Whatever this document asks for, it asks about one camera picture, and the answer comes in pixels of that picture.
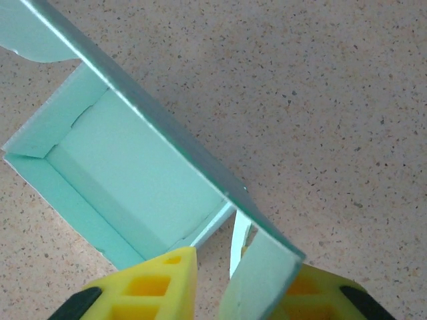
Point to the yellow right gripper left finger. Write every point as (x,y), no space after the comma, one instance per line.
(150,286)

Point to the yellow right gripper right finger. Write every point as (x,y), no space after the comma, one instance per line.
(327,296)

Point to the pale green paper box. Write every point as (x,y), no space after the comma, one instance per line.
(133,166)

